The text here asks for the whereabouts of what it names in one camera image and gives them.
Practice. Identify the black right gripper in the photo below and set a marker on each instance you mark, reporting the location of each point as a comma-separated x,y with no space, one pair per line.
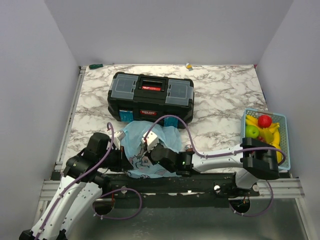
148,154

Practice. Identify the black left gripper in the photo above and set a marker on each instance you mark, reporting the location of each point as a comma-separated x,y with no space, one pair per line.
123,164

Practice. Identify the light blue plastic bag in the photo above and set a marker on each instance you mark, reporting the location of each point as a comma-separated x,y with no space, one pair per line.
140,139

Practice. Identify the green fake apple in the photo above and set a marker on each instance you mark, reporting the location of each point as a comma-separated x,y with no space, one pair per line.
251,131

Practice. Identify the yellow fake star fruit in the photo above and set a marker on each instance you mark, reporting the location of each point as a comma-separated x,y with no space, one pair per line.
267,135

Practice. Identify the red fake pomegranate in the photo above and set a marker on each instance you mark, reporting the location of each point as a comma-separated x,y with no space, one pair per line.
264,121

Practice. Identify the purple fake grape bunch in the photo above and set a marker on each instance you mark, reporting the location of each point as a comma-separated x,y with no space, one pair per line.
261,139

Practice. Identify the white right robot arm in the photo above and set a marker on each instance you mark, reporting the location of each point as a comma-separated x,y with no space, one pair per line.
256,160

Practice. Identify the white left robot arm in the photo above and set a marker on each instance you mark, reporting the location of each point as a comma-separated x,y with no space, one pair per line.
80,184

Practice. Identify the yellow fake banana bunch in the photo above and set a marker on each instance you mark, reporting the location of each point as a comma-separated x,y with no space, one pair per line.
274,128

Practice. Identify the brown faucet tap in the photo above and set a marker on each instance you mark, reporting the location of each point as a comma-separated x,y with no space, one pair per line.
188,148

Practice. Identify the black plastic toolbox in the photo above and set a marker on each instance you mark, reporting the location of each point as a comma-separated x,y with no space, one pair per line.
151,97

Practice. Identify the small yellow blue object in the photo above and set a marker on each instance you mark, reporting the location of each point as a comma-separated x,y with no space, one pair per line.
189,67

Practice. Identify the light blue plastic basket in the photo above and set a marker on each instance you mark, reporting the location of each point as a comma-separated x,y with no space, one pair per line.
285,165

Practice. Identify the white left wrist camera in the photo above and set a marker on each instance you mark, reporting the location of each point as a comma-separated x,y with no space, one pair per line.
118,137

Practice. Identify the black metal base rail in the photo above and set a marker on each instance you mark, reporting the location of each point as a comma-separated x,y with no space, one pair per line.
200,190

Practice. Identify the green handled screwdriver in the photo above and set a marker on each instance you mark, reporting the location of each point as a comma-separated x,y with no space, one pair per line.
97,66

